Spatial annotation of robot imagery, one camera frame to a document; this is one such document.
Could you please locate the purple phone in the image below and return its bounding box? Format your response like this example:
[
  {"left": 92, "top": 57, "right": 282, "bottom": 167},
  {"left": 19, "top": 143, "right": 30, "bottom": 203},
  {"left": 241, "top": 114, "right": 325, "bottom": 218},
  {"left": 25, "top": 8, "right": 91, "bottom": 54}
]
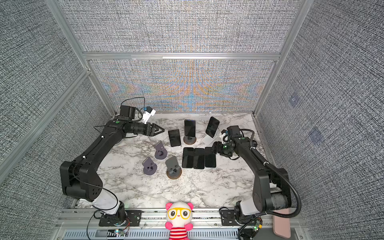
[{"left": 168, "top": 129, "right": 181, "bottom": 147}]

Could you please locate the blue phone mid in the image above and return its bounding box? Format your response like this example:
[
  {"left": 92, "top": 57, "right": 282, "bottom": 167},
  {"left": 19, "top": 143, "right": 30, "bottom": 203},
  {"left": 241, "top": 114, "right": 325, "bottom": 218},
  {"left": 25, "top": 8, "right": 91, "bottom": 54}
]
[{"left": 205, "top": 147, "right": 217, "bottom": 168}]

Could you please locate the black phone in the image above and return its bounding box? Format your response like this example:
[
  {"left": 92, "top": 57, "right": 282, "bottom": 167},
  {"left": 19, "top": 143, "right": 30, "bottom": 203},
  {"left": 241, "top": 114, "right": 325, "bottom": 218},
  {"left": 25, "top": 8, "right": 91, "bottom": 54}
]
[
  {"left": 193, "top": 148, "right": 205, "bottom": 170},
  {"left": 206, "top": 117, "right": 220, "bottom": 138},
  {"left": 182, "top": 148, "right": 195, "bottom": 169},
  {"left": 184, "top": 120, "right": 196, "bottom": 138}
]

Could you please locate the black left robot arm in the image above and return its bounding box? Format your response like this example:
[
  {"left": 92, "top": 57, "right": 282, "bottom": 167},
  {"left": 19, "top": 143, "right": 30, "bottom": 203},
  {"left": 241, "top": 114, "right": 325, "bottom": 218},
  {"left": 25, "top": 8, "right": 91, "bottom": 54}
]
[{"left": 60, "top": 105, "right": 165, "bottom": 215}]

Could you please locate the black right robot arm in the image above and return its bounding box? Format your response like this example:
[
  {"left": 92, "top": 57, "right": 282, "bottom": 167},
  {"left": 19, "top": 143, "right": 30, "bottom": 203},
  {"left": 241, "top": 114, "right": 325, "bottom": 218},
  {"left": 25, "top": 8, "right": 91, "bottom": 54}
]
[{"left": 212, "top": 126, "right": 302, "bottom": 224}]

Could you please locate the white stand back right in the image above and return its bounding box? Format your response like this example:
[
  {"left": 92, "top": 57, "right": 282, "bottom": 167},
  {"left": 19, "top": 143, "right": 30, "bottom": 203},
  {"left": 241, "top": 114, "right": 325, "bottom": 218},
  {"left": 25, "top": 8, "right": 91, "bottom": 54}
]
[{"left": 202, "top": 135, "right": 216, "bottom": 147}]

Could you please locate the purple stand mid left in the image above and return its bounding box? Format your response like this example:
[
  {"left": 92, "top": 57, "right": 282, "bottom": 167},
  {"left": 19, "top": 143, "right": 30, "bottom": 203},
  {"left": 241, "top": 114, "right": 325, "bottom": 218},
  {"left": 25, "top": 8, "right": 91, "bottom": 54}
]
[{"left": 155, "top": 141, "right": 168, "bottom": 160}]

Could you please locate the wooden grey stand back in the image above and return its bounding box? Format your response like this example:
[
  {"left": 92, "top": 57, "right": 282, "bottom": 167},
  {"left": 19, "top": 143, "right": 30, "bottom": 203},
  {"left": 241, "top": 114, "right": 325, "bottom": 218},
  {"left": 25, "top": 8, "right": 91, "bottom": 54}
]
[{"left": 183, "top": 136, "right": 197, "bottom": 145}]

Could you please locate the purple stand front left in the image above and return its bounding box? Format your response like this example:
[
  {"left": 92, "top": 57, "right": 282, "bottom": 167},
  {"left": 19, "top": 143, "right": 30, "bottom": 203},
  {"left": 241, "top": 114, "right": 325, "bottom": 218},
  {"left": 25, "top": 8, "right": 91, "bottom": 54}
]
[{"left": 142, "top": 157, "right": 158, "bottom": 176}]

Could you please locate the wooden round phone stand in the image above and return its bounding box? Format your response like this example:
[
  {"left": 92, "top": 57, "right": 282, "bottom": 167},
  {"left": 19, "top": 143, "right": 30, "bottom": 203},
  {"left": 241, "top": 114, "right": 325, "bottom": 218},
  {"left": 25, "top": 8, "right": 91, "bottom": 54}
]
[{"left": 166, "top": 156, "right": 182, "bottom": 180}]

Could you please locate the pink phone case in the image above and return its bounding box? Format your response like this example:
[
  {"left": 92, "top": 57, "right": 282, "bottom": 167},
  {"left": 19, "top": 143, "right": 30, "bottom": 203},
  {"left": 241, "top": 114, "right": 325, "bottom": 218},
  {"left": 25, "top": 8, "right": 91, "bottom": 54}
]
[{"left": 273, "top": 216, "right": 291, "bottom": 239}]

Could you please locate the pink white plush toy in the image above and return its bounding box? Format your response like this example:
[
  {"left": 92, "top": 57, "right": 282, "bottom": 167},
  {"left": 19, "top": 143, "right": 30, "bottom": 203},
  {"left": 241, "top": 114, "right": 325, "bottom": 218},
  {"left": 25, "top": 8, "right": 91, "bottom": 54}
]
[{"left": 165, "top": 202, "right": 194, "bottom": 240}]

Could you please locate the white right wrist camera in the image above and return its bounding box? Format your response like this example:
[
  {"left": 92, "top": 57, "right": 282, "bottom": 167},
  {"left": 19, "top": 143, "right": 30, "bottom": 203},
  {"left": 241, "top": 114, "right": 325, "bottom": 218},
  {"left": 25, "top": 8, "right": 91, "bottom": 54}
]
[{"left": 220, "top": 130, "right": 229, "bottom": 143}]

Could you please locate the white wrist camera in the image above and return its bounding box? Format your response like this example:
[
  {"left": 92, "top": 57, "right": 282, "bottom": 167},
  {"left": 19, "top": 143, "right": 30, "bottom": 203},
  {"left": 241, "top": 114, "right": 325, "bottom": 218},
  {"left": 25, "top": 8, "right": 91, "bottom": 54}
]
[
  {"left": 142, "top": 106, "right": 156, "bottom": 124},
  {"left": 220, "top": 130, "right": 229, "bottom": 143}
]

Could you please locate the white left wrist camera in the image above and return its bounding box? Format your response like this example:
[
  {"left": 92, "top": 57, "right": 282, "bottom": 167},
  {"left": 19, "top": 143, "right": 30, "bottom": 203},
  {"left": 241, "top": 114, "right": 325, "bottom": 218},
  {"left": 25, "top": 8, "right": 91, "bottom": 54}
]
[{"left": 142, "top": 106, "right": 156, "bottom": 124}]

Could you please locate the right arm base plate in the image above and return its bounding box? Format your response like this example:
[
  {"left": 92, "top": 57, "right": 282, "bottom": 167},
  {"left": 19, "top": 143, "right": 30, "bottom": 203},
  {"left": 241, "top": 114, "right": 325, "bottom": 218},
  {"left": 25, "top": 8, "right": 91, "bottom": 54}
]
[{"left": 219, "top": 208, "right": 256, "bottom": 227}]

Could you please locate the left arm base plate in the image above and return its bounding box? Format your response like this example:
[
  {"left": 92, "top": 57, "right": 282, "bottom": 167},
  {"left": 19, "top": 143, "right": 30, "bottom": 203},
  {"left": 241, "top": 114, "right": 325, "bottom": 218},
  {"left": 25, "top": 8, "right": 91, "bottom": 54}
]
[{"left": 99, "top": 210, "right": 143, "bottom": 227}]

